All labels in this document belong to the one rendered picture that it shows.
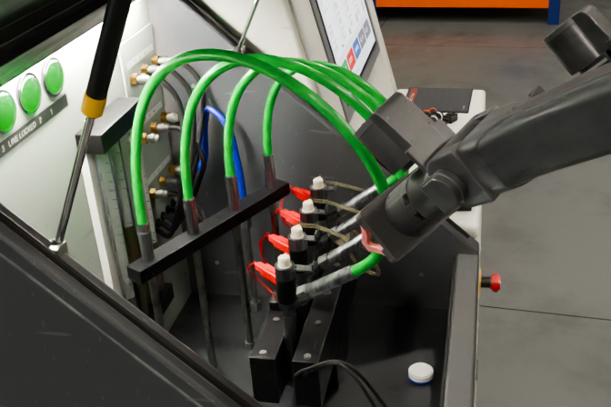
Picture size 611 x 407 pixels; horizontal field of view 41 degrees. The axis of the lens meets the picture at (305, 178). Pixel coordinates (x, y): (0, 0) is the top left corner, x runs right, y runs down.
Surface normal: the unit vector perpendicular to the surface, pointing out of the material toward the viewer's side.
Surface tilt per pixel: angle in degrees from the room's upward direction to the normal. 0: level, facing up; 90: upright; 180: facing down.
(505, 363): 0
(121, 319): 43
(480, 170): 109
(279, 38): 90
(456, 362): 0
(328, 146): 90
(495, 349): 0
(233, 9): 90
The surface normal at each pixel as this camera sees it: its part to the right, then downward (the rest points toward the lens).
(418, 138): 0.17, -0.36
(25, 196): 0.98, 0.04
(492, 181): -0.64, 0.68
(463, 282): -0.07, -0.90
